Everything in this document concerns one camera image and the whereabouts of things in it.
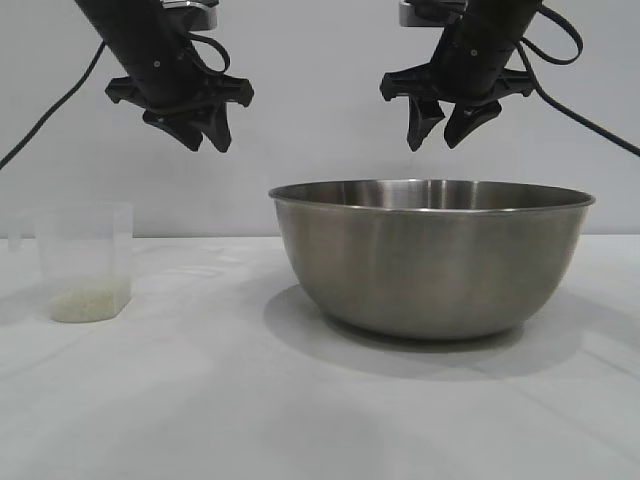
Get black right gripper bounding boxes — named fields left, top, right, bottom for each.
left=380, top=39, right=534, bottom=153

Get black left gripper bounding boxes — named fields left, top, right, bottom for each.
left=104, top=29, right=255, bottom=153

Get stainless steel mixing bowl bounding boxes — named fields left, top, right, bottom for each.
left=268, top=177, right=597, bottom=342

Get translucent plastic measuring cup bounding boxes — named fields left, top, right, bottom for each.
left=8, top=201, right=135, bottom=324

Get white rice grains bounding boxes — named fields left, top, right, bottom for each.
left=49, top=277, right=133, bottom=324

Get looped black left gripper cable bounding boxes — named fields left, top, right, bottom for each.
left=183, top=29, right=232, bottom=77

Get looped black gripper cable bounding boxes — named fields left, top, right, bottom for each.
left=519, top=4, right=585, bottom=66
left=183, top=29, right=232, bottom=77

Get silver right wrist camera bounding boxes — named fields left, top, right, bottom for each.
left=398, top=0, right=469, bottom=28

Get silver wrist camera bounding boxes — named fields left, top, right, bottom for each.
left=398, top=0, right=469, bottom=28
left=162, top=0, right=219, bottom=30

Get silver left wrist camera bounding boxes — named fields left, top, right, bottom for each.
left=162, top=0, right=219, bottom=30

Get long black right arm cable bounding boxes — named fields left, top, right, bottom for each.
left=519, top=42, right=640, bottom=155

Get long black arm cable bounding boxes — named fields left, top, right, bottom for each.
left=519, top=42, right=640, bottom=155
left=0, top=42, right=107, bottom=170

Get long black left arm cable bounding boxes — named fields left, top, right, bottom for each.
left=0, top=42, right=107, bottom=170

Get looped black right gripper cable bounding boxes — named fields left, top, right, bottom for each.
left=519, top=4, right=585, bottom=66

